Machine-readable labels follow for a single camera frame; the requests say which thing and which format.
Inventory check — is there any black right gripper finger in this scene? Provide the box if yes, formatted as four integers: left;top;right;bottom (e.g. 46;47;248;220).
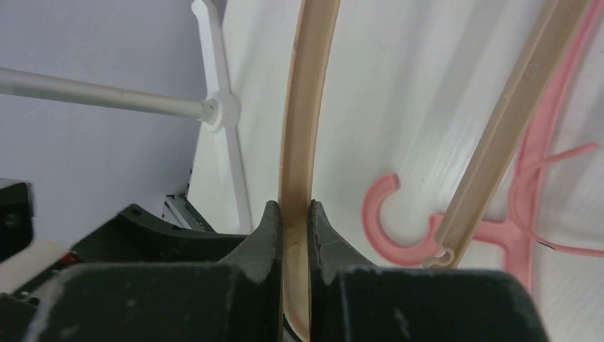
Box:
307;200;374;341

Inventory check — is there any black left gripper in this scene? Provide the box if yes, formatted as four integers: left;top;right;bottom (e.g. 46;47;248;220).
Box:
1;179;283;341

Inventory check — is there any pink plastic hanger lowest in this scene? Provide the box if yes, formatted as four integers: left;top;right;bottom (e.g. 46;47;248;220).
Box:
361;1;603;289

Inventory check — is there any white left rack post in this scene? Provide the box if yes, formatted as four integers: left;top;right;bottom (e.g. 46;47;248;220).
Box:
1;68;219;124

